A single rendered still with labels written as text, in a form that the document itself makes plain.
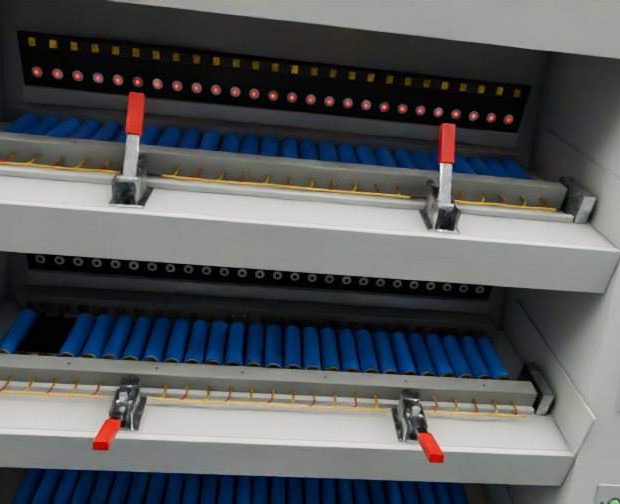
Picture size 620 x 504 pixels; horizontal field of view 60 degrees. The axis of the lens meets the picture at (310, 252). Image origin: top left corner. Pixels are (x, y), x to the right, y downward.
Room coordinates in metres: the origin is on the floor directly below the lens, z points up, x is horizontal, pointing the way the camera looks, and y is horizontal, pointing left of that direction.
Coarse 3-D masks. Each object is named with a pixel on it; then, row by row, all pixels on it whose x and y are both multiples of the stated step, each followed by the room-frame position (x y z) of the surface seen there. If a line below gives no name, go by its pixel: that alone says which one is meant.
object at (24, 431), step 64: (0, 320) 0.55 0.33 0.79; (512, 320) 0.62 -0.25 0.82; (0, 448) 0.41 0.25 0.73; (64, 448) 0.42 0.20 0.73; (128, 448) 0.42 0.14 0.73; (192, 448) 0.43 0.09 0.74; (256, 448) 0.43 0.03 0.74; (320, 448) 0.44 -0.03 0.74; (384, 448) 0.44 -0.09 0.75; (448, 448) 0.45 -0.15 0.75; (512, 448) 0.46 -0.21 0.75; (576, 448) 0.46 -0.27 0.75
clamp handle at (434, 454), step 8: (416, 408) 0.45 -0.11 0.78; (416, 416) 0.46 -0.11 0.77; (416, 424) 0.44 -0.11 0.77; (416, 432) 0.43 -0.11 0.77; (424, 432) 0.43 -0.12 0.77; (424, 440) 0.41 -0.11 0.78; (432, 440) 0.41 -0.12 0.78; (424, 448) 0.40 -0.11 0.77; (432, 448) 0.40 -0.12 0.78; (440, 448) 0.40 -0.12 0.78; (432, 456) 0.39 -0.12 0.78; (440, 456) 0.39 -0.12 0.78
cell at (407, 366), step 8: (392, 336) 0.58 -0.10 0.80; (400, 336) 0.57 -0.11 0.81; (392, 344) 0.57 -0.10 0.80; (400, 344) 0.56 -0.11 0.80; (400, 352) 0.55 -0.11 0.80; (408, 352) 0.55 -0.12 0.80; (400, 360) 0.54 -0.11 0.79; (408, 360) 0.53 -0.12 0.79; (400, 368) 0.53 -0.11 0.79; (408, 368) 0.52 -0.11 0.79
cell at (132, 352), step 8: (136, 320) 0.55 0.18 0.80; (144, 320) 0.55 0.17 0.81; (136, 328) 0.53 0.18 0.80; (144, 328) 0.53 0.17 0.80; (136, 336) 0.52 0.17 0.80; (144, 336) 0.53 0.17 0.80; (128, 344) 0.51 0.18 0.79; (136, 344) 0.51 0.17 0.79; (144, 344) 0.52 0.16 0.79; (128, 352) 0.50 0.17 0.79; (136, 352) 0.50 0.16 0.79
